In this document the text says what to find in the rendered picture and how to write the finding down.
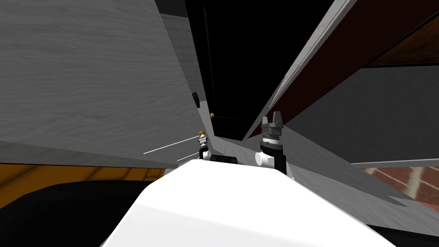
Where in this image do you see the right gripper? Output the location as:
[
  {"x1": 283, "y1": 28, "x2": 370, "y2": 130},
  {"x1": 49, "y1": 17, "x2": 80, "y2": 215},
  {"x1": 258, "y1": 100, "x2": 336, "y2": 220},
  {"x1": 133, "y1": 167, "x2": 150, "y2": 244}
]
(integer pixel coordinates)
[{"x1": 261, "y1": 111, "x2": 284, "y2": 138}]

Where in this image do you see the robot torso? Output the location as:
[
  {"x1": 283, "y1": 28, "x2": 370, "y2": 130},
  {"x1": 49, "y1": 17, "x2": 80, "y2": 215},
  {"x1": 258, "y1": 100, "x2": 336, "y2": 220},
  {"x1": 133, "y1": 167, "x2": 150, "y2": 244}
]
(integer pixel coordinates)
[{"x1": 99, "y1": 154, "x2": 399, "y2": 247}]

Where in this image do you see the grey wooden door leaf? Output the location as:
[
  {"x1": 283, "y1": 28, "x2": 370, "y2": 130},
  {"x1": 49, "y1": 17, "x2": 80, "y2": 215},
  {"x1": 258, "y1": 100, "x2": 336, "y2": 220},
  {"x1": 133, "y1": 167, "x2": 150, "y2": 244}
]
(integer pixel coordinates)
[{"x1": 0, "y1": 0, "x2": 214, "y2": 169}]

